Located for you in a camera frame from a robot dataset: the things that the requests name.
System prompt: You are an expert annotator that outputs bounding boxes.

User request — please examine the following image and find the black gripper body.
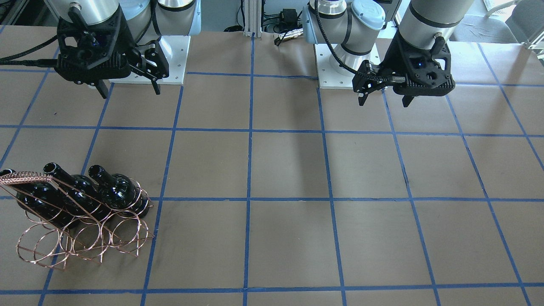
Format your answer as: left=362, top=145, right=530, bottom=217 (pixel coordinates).
left=127, top=40, right=170, bottom=81

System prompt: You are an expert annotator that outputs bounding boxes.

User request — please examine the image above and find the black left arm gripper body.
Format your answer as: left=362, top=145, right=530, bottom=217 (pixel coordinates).
left=352, top=59, right=393, bottom=96

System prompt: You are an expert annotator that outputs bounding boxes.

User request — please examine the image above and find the dark wine bottle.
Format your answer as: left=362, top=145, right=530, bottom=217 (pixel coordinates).
left=11, top=182, right=80, bottom=230
left=43, top=162, right=111, bottom=221

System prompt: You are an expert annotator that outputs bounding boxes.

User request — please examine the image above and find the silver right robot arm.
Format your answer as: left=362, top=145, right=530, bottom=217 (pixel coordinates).
left=46, top=0, right=202, bottom=98

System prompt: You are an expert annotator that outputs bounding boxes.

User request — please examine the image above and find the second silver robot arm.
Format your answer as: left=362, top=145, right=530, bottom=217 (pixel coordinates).
left=302, top=0, right=472, bottom=107

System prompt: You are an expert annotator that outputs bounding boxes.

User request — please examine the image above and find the dark wine bottle in basket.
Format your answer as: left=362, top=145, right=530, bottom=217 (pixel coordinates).
left=11, top=182, right=80, bottom=230

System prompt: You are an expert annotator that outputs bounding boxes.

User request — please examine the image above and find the brown gridded table mat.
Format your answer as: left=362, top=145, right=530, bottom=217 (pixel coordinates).
left=0, top=32, right=544, bottom=306

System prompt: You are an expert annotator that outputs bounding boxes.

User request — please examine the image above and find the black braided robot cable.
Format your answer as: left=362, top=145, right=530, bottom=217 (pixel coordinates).
left=312, top=0, right=370, bottom=79

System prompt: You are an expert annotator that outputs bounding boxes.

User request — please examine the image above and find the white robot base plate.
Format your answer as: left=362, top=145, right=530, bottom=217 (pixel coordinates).
left=140, top=36, right=192, bottom=85

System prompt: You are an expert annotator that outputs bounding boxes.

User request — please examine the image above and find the aluminium frame post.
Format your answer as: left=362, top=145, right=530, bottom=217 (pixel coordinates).
left=242, top=0, right=263, bottom=40

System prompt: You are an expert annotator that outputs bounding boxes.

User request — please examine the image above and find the copper wire wine basket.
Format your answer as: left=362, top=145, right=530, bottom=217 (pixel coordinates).
left=1, top=169, right=154, bottom=269

